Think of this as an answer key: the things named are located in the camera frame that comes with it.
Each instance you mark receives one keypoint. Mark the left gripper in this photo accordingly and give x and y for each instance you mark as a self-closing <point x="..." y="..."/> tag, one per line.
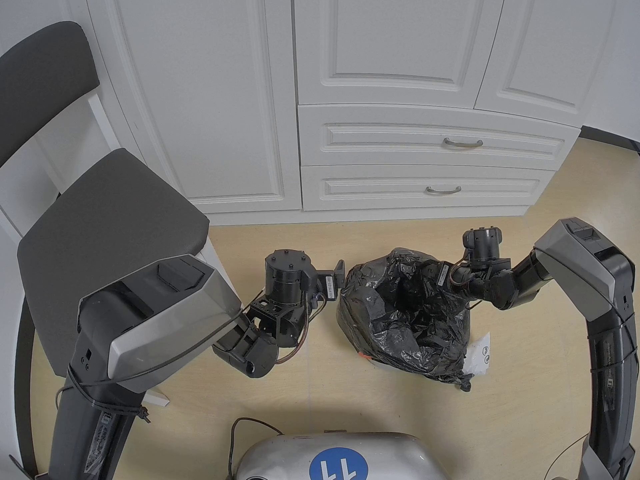
<point x="336" y="283"/>

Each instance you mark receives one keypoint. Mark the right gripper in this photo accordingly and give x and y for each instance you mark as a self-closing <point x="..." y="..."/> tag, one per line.
<point x="455" y="279"/>

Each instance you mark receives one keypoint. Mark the black plastic bag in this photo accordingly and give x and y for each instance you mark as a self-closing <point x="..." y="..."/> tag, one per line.
<point x="400" y="318"/>

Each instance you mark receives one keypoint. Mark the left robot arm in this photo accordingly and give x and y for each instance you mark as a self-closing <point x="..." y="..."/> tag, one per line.
<point x="165" y="318"/>

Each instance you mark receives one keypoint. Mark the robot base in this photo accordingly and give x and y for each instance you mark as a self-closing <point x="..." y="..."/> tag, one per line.
<point x="340" y="455"/>

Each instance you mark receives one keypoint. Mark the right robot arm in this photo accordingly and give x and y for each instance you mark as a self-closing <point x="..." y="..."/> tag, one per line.
<point x="600" y="293"/>

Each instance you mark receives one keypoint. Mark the crumpled black plastic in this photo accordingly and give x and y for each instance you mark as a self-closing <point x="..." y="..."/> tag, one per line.
<point x="462" y="382"/>

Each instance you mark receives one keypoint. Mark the white printed wrapper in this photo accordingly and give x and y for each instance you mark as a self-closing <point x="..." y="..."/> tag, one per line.
<point x="479" y="353"/>

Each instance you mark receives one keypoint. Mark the white chair dark grey cushions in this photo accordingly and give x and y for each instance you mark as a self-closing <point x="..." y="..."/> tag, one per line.
<point x="115" y="208"/>

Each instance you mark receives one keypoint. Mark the white wardrobe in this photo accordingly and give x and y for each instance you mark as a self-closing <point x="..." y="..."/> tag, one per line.
<point x="200" y="93"/>

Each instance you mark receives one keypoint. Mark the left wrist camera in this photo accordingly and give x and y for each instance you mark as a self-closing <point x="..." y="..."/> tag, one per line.
<point x="307" y="278"/>

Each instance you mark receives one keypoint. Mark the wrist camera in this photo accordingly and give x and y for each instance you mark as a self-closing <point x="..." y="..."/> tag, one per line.
<point x="469" y="239"/>
<point x="307" y="278"/>

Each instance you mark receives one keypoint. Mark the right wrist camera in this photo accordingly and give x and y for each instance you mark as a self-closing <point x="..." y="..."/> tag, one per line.
<point x="469" y="239"/>

